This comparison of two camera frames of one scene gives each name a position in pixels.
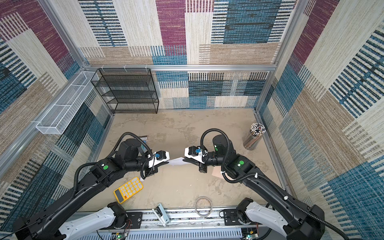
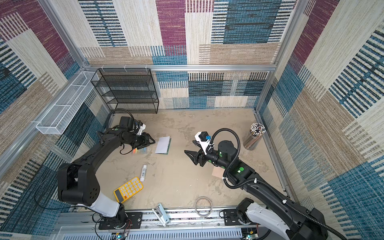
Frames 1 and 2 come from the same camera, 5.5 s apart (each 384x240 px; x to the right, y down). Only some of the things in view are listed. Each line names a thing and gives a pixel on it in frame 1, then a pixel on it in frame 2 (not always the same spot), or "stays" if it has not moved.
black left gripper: (151, 170) → (145, 140)
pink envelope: (216, 171) stays
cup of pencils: (251, 141) stays
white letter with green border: (178, 161) → (163, 146)
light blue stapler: (161, 214) stays
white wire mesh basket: (54, 120) stays
